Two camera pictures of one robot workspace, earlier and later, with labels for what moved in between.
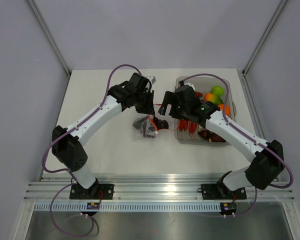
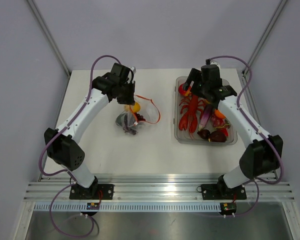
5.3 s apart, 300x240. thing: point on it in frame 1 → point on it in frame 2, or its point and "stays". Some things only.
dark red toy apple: [216, 138] stays
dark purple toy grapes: [150, 130] → [131, 130]
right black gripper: [170, 98] → [193, 76]
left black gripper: [149, 109] → [130, 100]
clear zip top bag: [150, 125] → [143, 111]
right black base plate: [215, 191] stays
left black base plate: [96, 191] stays
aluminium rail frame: [56, 187] stays
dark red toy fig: [205, 134] stays
